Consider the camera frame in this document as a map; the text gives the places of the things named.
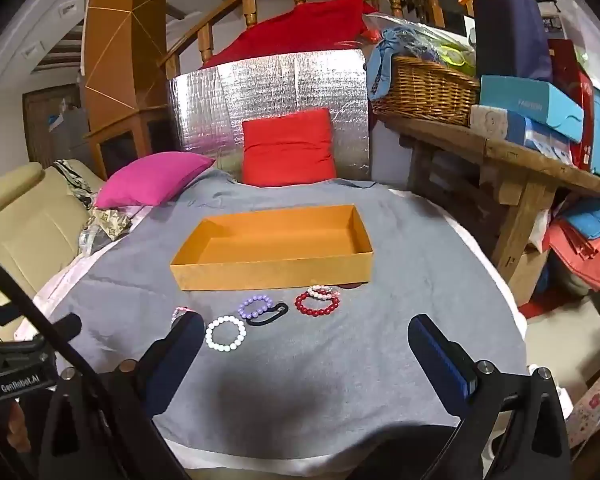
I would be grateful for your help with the wicker basket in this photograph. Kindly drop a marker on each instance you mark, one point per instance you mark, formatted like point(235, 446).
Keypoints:
point(425, 95)

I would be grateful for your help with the magenta pillow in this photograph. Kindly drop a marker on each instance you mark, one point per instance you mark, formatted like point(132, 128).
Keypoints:
point(150, 180)

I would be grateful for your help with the wooden cabinet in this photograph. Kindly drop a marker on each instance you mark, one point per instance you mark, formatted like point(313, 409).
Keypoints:
point(125, 50)

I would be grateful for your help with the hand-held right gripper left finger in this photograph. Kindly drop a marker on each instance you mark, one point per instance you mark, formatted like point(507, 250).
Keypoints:
point(180, 347)

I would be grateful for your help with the navy blue bag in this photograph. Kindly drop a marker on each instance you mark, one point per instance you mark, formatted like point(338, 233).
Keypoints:
point(510, 35)

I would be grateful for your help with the clear plastic bin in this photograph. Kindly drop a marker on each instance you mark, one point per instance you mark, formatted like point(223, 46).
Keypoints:
point(585, 25)

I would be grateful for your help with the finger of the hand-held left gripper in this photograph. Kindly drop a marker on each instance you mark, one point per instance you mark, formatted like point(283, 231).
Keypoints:
point(27, 300)

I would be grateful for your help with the silver foil panel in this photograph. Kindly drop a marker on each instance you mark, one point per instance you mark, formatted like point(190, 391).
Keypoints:
point(280, 85)

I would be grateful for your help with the red box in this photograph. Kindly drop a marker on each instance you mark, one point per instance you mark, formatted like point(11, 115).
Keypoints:
point(562, 60)

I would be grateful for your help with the floral printed box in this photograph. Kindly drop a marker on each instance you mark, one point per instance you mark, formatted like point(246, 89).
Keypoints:
point(595, 405)

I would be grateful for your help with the black and white patterned cloth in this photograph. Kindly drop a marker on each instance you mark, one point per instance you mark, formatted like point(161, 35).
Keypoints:
point(77, 185)

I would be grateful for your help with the blue and white box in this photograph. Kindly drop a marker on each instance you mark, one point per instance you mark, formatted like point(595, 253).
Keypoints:
point(505, 127)

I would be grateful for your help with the beige sofa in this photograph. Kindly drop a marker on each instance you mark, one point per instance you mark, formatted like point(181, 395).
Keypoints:
point(25, 240)

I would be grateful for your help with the pile of coral cloths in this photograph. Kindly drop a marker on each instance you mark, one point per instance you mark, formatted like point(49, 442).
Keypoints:
point(575, 250)

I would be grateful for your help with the gold patterned pouch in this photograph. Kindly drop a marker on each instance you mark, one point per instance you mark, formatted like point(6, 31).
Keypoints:
point(111, 222)

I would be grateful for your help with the large red cushion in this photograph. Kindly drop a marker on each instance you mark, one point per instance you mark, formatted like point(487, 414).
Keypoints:
point(300, 30)

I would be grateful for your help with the wooden bench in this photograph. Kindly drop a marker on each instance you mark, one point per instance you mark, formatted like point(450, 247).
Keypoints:
point(520, 160)

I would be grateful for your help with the orange cardboard box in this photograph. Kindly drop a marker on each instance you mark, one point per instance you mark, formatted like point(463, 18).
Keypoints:
point(275, 272)

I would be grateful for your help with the wooden stair railing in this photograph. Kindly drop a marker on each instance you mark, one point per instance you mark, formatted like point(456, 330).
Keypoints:
point(250, 7)

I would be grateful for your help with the light blue box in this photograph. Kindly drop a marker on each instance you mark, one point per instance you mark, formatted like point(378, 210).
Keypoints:
point(525, 100)

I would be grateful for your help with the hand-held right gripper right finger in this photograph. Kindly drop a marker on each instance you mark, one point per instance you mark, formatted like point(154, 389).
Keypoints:
point(440, 357)

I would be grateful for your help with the blue cloth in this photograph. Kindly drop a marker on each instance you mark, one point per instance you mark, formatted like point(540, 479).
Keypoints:
point(380, 70)

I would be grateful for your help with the grey blanket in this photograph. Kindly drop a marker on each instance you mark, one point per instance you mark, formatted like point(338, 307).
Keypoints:
point(305, 375)

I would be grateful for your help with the small red pillow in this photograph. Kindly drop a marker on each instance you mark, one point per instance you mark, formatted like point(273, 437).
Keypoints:
point(287, 150)

